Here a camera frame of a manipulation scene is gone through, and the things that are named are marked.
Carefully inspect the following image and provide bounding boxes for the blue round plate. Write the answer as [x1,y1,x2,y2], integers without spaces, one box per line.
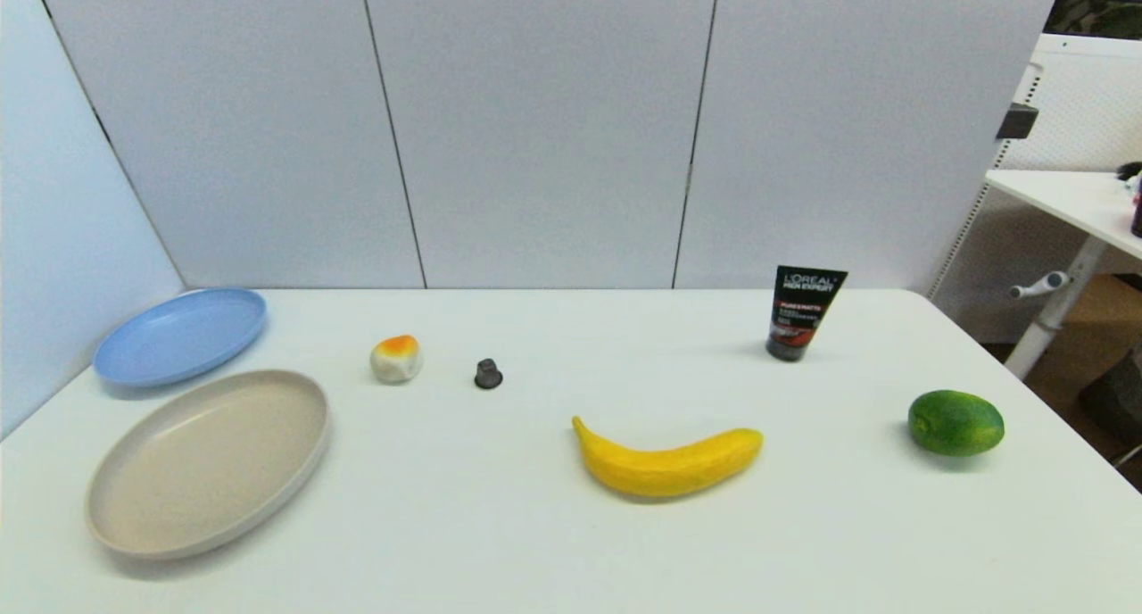
[93,287,269,389]

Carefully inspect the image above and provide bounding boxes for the green lime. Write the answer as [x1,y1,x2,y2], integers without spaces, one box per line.
[907,389,1005,458]

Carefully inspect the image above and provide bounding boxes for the black face wash tube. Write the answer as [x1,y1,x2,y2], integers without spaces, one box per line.
[765,265,848,362]

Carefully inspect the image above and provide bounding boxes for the yellow banana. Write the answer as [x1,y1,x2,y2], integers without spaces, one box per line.
[571,415,765,499]

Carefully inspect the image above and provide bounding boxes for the white pegboard panel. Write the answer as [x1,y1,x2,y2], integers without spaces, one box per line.
[926,33,1142,344]

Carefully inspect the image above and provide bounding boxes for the beige oval plate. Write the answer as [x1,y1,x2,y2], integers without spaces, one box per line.
[85,369,332,561]

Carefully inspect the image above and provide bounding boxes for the white orange toy bun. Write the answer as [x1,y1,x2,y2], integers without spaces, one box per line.
[369,334,425,385]

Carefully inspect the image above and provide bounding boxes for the white side desk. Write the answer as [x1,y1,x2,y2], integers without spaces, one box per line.
[985,169,1142,381]

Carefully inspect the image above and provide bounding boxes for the black clamp on panel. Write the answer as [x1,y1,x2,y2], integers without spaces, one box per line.
[996,103,1040,141]

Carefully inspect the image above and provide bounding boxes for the white desk crank handle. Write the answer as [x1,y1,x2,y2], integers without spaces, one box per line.
[1009,270,1070,300]

